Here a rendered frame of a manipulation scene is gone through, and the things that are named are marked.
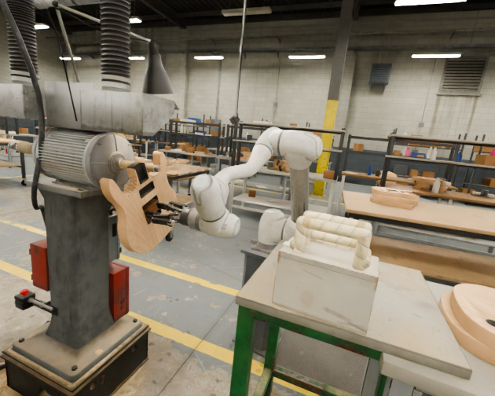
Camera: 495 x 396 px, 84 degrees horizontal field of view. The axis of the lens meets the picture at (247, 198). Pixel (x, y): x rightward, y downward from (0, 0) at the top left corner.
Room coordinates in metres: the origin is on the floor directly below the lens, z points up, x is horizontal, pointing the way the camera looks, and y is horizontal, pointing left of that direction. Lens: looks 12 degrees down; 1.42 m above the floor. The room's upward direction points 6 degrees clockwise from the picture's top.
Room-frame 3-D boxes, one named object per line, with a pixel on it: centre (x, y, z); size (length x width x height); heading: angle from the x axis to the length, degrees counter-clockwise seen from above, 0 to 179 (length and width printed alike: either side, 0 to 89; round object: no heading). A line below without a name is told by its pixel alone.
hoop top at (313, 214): (0.79, -0.27, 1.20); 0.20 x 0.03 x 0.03; 66
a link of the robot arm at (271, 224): (1.72, -0.18, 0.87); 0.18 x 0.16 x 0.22; 64
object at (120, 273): (1.45, 0.78, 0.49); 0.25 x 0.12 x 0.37; 70
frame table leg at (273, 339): (1.26, -0.21, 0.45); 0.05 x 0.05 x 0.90; 70
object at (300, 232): (0.75, -0.16, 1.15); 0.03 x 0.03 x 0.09
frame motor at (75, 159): (1.28, 0.77, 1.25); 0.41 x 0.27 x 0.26; 70
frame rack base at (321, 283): (0.76, -0.26, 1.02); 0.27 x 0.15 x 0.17; 67
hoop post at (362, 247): (0.68, -0.32, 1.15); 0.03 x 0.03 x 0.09
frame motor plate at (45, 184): (1.30, 0.84, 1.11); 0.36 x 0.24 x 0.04; 70
